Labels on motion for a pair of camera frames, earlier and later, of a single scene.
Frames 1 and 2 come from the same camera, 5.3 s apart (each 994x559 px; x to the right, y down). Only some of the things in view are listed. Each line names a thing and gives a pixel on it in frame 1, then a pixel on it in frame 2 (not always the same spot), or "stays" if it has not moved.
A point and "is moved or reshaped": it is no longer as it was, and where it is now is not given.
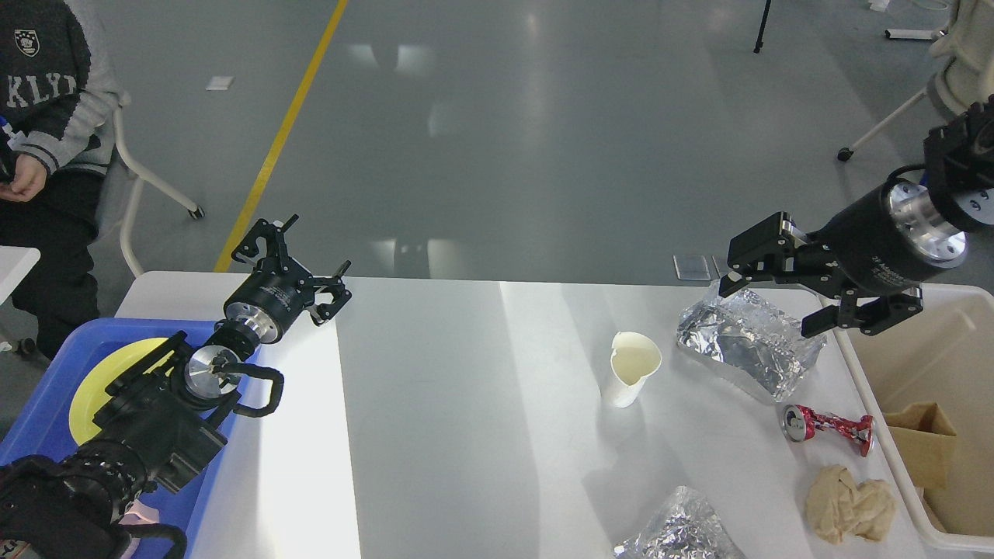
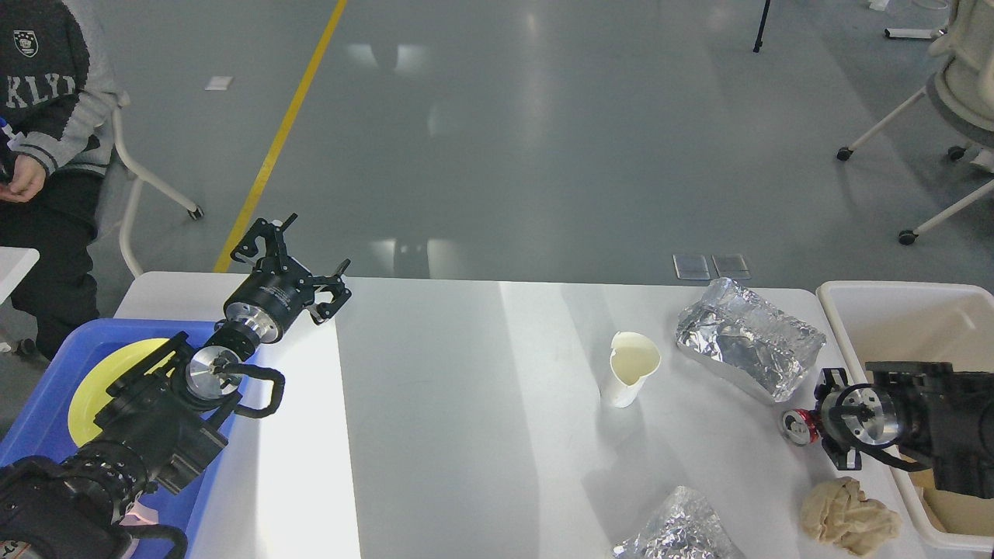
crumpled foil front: x=686 y=527 stays
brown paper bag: x=926 y=442 is moved or reshaped
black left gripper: x=273 y=296 stays
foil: x=750 y=338 stays
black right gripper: x=890 y=239 → x=860 y=415
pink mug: x=137 y=513 stays
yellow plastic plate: x=91 y=394 stays
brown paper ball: x=839 y=510 is moved or reshaped
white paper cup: x=634 y=358 stays
